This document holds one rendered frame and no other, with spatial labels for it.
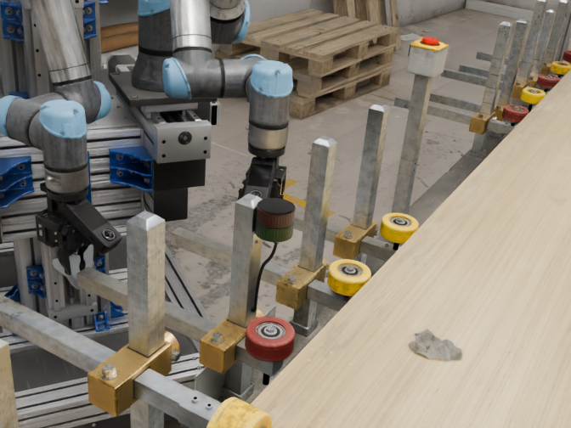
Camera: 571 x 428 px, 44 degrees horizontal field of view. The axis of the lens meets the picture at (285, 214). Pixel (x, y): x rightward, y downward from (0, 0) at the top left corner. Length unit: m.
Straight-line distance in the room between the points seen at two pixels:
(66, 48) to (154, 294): 0.60
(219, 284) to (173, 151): 1.27
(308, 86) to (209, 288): 2.14
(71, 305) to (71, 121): 1.01
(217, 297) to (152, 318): 1.87
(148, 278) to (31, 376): 1.29
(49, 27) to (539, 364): 1.03
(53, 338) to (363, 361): 0.46
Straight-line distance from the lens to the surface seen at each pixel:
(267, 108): 1.29
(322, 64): 4.63
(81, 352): 1.04
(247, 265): 1.16
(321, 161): 1.31
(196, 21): 1.38
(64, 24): 1.41
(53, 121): 1.25
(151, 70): 1.81
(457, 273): 1.41
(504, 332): 1.28
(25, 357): 2.26
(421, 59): 1.72
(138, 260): 0.93
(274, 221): 1.08
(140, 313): 0.97
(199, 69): 1.36
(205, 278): 2.94
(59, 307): 2.15
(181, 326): 1.26
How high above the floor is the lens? 1.60
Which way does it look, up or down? 27 degrees down
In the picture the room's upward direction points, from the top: 5 degrees clockwise
